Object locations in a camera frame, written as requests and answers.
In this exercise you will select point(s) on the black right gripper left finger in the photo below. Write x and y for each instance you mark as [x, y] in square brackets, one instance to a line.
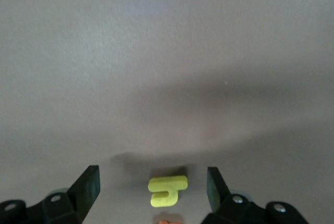
[83, 195]

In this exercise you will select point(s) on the orange letter f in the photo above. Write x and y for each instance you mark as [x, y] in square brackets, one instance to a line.
[167, 222]

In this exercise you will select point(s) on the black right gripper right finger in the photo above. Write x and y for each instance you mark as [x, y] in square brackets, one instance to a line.
[221, 203]

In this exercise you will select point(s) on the yellow letter h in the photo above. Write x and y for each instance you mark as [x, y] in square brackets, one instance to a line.
[167, 183]

